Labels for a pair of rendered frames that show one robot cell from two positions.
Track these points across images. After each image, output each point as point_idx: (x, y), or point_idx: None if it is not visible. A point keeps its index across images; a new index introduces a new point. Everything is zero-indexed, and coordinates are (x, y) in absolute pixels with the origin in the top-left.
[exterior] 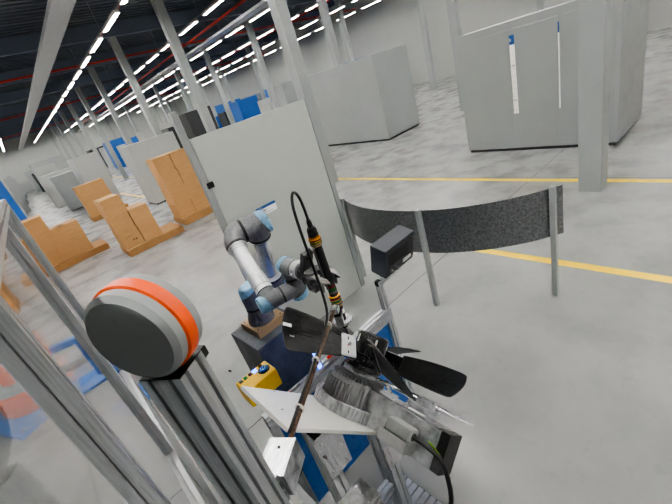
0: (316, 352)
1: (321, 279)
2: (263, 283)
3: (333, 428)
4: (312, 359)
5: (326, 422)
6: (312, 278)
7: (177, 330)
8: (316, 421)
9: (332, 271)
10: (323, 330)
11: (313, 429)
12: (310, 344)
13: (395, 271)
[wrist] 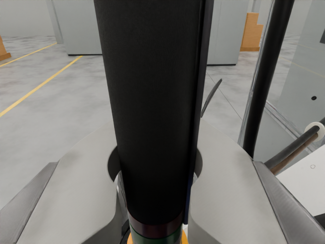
0: (312, 129)
1: (217, 135)
2: None
3: (290, 170)
4: (323, 129)
5: (298, 182)
6: (283, 214)
7: None
8: (317, 173)
9: (104, 138)
10: (279, 157)
11: (324, 144)
12: (323, 226)
13: None
